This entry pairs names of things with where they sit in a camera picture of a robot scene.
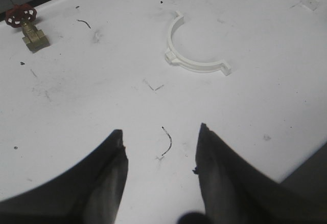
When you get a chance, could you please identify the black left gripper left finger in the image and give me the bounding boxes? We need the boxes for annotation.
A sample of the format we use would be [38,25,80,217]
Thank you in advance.
[1,129,128,223]

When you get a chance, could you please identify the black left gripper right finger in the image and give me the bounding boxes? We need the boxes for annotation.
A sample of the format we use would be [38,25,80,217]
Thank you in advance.
[195,123,326,223]

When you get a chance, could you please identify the brass valve red handwheel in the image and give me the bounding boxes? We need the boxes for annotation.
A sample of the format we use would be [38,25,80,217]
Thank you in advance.
[5,4,50,53]

